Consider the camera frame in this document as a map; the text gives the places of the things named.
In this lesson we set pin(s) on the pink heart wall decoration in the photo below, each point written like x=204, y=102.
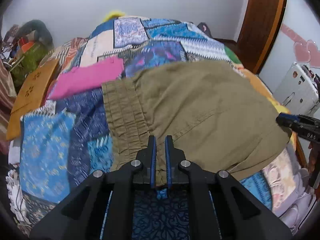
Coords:
x=304, y=51

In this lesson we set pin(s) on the person's right hand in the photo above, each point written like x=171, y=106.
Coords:
x=313, y=166

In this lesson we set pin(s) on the yellow plush item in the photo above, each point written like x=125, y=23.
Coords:
x=112, y=15

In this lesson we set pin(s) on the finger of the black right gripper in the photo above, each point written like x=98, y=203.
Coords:
x=288, y=121

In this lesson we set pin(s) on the pink folded garment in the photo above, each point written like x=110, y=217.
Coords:
x=81, y=79

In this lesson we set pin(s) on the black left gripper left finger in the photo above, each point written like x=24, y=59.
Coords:
x=145, y=164

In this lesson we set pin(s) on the blue patchwork bedspread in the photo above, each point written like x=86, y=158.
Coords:
x=66, y=140

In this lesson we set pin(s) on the white appliance with stickers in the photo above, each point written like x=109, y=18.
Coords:
x=299, y=90

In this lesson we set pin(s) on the green cloth bundle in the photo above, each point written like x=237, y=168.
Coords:
x=27, y=63

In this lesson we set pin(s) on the brown wooden door frame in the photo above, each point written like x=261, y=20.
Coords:
x=259, y=30

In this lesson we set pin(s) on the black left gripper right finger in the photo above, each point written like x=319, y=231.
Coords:
x=174, y=157

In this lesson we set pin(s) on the brown cardboard box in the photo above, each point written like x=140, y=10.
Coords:
x=30, y=96

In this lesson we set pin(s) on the dark grey cap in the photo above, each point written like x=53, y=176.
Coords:
x=205, y=29

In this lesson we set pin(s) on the grey teal plush pillow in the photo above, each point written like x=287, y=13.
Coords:
x=41, y=33

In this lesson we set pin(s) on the olive khaki cargo pants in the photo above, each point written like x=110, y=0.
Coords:
x=213, y=114

